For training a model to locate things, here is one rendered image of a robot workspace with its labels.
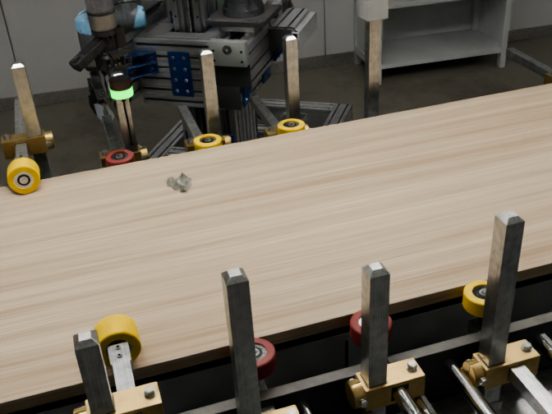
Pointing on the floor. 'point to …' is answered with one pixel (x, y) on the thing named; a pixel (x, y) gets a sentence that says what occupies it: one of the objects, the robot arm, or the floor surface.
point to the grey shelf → (438, 31)
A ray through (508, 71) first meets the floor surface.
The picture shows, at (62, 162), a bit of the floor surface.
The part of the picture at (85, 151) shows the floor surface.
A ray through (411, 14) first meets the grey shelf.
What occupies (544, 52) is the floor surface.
